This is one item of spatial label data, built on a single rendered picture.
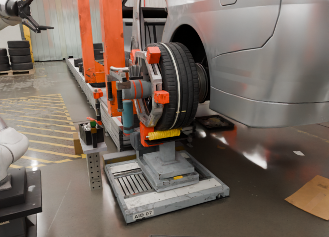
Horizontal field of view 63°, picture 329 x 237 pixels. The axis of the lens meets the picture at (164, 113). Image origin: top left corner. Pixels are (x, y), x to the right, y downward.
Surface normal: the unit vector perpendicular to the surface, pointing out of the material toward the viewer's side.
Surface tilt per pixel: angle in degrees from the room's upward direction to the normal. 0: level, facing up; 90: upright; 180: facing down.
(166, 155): 90
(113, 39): 90
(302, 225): 0
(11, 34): 90
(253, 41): 90
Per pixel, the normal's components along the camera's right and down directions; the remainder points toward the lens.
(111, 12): 0.38, 0.25
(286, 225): -0.02, -0.96
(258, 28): -0.89, 0.15
